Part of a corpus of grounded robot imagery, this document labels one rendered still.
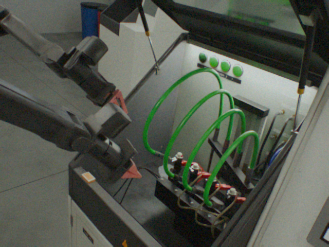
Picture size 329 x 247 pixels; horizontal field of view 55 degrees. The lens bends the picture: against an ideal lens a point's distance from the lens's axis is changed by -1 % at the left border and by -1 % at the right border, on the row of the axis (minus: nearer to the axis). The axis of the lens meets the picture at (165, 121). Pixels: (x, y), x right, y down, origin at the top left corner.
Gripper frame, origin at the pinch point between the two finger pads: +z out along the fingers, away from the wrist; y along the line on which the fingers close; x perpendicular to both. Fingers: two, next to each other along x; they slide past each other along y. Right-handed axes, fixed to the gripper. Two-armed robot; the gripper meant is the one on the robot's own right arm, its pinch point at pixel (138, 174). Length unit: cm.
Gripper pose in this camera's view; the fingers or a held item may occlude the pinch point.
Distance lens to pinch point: 84.5
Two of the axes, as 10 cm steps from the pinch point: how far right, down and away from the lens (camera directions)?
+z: 5.5, 5.4, 6.4
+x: -4.6, -4.4, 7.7
